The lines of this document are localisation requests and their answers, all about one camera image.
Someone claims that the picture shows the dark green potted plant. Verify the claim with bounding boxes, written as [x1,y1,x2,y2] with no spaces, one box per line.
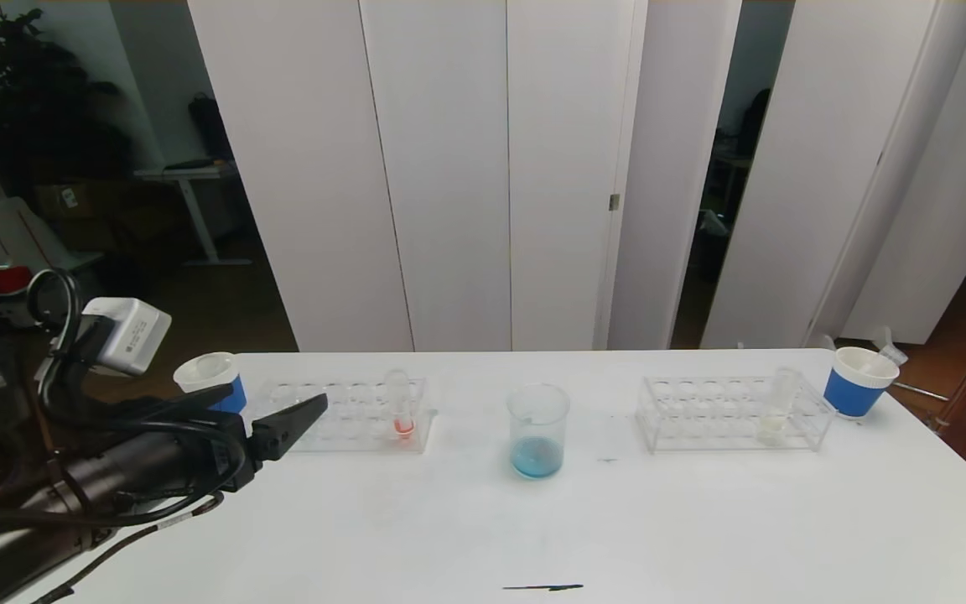
[0,0,136,202]

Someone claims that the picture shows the white folding partition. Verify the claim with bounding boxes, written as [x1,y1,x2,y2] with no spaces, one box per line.
[188,0,744,351]
[701,0,966,349]

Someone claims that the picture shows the brown cardboard box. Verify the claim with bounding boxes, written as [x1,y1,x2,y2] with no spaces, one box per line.
[34,179,115,223]

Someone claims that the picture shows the blue white paper cup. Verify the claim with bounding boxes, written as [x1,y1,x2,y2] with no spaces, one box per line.
[823,346,901,418]
[174,351,247,415]

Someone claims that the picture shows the clear acrylic test tube rack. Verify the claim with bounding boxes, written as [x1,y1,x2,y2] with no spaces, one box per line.
[636,373,838,454]
[261,375,435,455]

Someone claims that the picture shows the black bag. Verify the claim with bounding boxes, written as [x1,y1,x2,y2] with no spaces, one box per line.
[188,91,234,162]

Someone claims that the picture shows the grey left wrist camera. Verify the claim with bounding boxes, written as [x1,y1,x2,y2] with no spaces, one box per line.
[79,297,173,377]

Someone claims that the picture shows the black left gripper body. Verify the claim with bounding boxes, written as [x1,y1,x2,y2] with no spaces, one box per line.
[49,409,256,513]

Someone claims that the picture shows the white machine with slanted panel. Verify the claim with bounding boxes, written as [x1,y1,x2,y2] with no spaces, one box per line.
[0,109,105,328]

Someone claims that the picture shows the black left camera cable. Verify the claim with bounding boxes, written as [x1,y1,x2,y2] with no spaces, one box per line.
[25,268,251,525]

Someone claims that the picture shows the white standing desk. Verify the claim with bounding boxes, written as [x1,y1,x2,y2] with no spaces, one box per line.
[132,158,253,266]

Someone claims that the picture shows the clear glass beaker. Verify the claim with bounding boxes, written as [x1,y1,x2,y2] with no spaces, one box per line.
[506,383,572,481]

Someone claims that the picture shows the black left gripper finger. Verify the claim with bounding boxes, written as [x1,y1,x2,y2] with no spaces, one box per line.
[153,383,235,417]
[250,393,329,461]

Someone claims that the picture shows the red pigment test tube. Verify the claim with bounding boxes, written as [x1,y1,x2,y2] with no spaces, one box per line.
[865,327,908,374]
[385,367,417,440]

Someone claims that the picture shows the white pigment test tube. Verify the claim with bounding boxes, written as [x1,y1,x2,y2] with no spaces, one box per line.
[764,365,804,444]

